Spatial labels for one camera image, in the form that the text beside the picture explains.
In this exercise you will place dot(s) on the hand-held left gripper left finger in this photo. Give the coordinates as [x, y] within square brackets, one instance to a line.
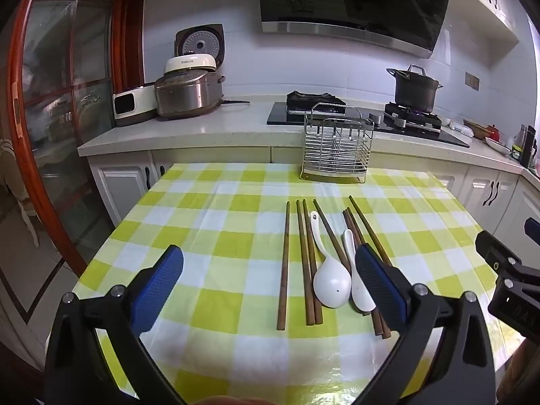
[156, 291]

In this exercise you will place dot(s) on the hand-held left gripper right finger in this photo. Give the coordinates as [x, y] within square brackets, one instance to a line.
[377, 287]

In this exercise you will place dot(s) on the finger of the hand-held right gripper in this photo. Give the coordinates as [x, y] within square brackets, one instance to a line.
[489, 244]
[533, 230]

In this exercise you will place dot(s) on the small white ceramic spoon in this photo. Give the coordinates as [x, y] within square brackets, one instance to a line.
[360, 291]

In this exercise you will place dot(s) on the large white ceramic spoon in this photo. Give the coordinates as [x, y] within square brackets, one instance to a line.
[331, 282]

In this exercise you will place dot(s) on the white plate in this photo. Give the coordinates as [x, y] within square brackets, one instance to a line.
[500, 147]

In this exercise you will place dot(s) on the green checked tablecloth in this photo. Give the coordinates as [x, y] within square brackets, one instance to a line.
[211, 219]

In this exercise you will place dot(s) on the red pot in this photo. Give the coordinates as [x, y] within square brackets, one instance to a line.
[493, 133]

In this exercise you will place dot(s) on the white package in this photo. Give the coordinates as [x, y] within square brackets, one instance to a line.
[460, 127]

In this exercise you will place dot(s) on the black burner grate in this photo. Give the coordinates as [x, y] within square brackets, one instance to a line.
[316, 99]
[426, 118]

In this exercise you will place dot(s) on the silver stove knob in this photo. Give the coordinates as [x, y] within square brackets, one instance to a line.
[375, 117]
[400, 123]

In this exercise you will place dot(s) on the white stone countertop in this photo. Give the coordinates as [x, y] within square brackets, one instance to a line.
[190, 126]

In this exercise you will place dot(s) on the black stock pot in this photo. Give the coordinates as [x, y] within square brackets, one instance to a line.
[415, 93]

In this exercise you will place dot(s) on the white box appliance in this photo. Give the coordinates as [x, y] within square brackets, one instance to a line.
[139, 101]

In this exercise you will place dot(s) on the stainless steel cooker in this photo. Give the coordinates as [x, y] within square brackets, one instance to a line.
[185, 97]

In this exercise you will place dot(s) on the black glass gas stove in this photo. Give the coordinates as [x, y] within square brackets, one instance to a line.
[278, 114]

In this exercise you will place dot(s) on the beige chair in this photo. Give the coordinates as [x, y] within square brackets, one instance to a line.
[10, 152]

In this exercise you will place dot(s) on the white rice cooker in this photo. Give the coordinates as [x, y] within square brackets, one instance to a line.
[190, 63]

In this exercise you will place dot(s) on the red framed glass door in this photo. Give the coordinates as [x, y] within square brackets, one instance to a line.
[124, 50]

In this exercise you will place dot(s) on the black range hood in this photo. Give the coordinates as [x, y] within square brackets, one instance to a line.
[358, 0]

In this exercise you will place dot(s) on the wall outlet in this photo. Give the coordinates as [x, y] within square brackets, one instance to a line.
[472, 81]

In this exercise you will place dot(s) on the white wall cabinet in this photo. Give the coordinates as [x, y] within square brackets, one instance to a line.
[481, 8]

